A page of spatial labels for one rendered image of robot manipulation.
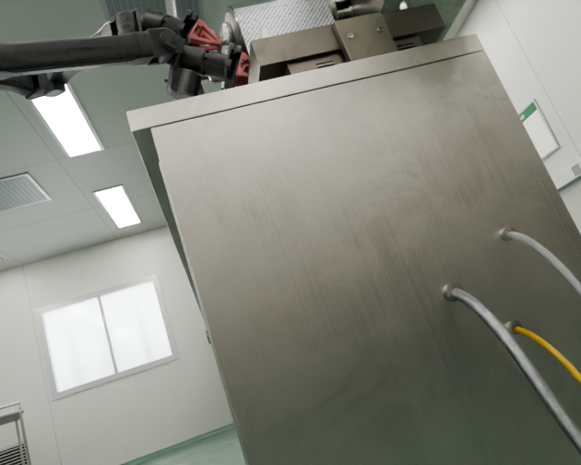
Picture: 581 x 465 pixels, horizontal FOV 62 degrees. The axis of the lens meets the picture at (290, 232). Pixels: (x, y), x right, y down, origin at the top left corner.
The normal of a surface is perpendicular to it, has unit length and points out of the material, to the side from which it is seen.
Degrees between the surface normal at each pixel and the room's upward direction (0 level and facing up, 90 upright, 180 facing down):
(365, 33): 90
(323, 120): 90
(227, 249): 90
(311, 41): 90
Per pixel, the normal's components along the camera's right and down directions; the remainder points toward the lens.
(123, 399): 0.11, -0.31
